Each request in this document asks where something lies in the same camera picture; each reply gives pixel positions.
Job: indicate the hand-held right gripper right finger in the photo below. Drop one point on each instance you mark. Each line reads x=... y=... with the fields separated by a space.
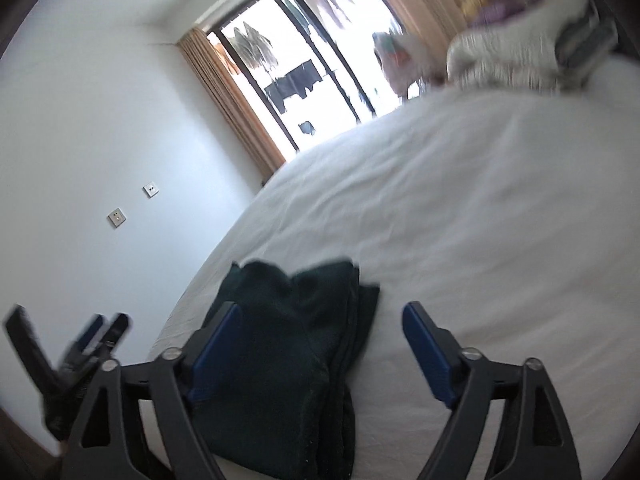
x=427 y=355

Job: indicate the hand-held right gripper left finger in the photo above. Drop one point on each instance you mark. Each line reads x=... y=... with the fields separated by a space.
x=215 y=355

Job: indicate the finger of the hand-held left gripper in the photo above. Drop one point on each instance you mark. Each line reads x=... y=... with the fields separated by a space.
x=97 y=330
x=27 y=345

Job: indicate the dark green fleece cloth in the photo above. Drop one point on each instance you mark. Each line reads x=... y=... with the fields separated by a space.
x=280 y=360

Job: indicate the white bed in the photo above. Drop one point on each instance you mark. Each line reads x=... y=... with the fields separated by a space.
x=450 y=210

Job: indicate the tan curtain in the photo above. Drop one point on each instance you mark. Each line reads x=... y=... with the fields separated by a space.
x=225 y=100
x=425 y=0

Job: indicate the glass balcony door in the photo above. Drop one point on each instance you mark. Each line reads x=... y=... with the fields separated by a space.
x=340 y=90

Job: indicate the dark hanging garment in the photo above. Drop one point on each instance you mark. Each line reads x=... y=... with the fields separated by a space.
x=295 y=85

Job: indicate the white plastic bag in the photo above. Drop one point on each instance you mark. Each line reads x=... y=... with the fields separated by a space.
x=400 y=60

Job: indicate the white crumpled blanket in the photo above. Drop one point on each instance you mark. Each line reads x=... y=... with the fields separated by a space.
x=505 y=50

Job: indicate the grey striped folded cloth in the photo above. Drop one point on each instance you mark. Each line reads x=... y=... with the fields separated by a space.
x=585 y=50

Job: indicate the purple cloth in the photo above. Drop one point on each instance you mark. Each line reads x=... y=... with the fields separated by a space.
x=500 y=11

